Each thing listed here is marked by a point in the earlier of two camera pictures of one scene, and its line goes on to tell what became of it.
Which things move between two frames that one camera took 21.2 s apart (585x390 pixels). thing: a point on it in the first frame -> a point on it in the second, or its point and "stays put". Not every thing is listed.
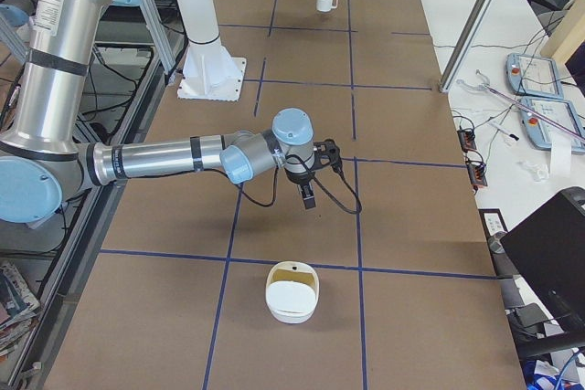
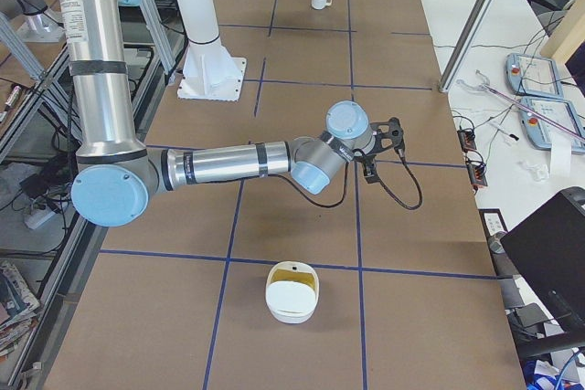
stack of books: x=18 y=308 stays put
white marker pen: x=504 y=130 stays put
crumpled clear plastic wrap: x=538 y=172 stays put
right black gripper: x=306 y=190 -> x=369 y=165
